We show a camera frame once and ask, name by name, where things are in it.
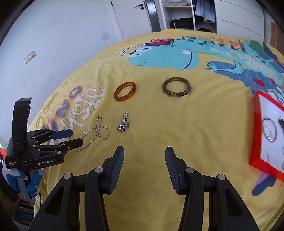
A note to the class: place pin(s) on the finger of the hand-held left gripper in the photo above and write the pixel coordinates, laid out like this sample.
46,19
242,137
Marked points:
73,143
63,133

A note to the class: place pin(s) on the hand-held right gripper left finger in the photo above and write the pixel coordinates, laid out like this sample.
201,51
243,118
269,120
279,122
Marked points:
116,171

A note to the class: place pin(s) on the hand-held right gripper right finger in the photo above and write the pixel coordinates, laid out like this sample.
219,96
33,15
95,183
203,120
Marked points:
172,171

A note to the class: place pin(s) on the red jewelry box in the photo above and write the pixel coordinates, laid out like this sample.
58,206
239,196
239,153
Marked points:
257,124

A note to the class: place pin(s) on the thin silver bangle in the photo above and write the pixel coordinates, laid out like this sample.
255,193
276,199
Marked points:
270,140

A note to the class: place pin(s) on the person's left hand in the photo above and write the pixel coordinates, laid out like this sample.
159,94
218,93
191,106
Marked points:
34,184

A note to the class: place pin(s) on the silver metal pendant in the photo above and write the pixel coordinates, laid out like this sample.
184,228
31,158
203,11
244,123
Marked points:
122,126

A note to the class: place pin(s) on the orange amber bangle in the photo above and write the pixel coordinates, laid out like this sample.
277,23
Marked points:
115,95

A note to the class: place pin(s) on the dark olive bangle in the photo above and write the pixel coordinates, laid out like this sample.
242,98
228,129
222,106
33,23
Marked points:
164,88

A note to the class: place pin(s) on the white door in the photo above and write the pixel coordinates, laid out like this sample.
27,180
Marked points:
133,20

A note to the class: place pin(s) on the folded dark clothes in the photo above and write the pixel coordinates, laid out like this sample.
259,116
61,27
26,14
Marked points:
184,22

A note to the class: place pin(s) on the hanging jackets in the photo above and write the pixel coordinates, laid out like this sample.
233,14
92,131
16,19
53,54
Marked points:
205,11

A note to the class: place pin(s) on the white wardrobe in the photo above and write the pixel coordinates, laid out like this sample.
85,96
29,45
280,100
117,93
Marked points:
239,17

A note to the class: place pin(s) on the folded beige clothes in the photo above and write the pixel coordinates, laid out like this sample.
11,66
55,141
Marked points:
177,2

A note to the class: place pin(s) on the wooden panel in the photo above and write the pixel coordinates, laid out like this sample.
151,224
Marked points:
274,32

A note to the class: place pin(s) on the wall light switch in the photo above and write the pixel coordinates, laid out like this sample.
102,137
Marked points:
30,56

